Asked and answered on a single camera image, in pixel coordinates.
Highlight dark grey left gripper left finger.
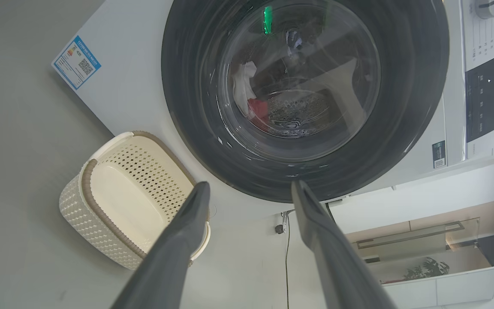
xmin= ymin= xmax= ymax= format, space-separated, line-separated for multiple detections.
xmin=111 ymin=181 xmax=211 ymax=309

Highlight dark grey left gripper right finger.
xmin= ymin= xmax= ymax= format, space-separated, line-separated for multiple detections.
xmin=291 ymin=180 xmax=398 ymax=309

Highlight black round glass washer door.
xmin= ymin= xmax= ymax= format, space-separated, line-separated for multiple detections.
xmin=161 ymin=0 xmax=450 ymax=203

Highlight red lettered jersey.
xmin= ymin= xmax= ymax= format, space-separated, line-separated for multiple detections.
xmin=247 ymin=99 xmax=271 ymax=130

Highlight red and white garment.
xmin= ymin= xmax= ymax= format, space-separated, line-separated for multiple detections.
xmin=231 ymin=61 xmax=258 ymax=116

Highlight cream perforated laundry basket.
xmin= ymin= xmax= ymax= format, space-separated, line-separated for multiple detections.
xmin=59 ymin=131 xmax=211 ymax=271

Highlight dark label with QR code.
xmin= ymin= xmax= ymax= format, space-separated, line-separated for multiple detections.
xmin=432 ymin=140 xmax=446 ymax=169

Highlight white front-load washing machine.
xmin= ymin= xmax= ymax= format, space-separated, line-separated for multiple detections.
xmin=51 ymin=0 xmax=494 ymax=215

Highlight black washer display panel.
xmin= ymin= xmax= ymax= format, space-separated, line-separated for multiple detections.
xmin=465 ymin=50 xmax=494 ymax=143

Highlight metal caster wheel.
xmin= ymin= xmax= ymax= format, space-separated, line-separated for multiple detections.
xmin=274 ymin=210 xmax=295 ymax=235

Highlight glass top table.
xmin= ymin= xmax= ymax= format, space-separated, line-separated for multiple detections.
xmin=355 ymin=218 xmax=480 ymax=262

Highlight green potted plant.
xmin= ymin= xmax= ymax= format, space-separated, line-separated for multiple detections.
xmin=403 ymin=257 xmax=450 ymax=282

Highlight white low cabinet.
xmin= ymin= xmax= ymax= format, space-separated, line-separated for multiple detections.
xmin=380 ymin=266 xmax=494 ymax=309

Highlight blue energy label sticker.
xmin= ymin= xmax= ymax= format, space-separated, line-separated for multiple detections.
xmin=51 ymin=35 xmax=102 ymax=91

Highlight black floor power cable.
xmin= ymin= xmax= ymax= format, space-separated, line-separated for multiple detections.
xmin=284 ymin=223 xmax=291 ymax=309

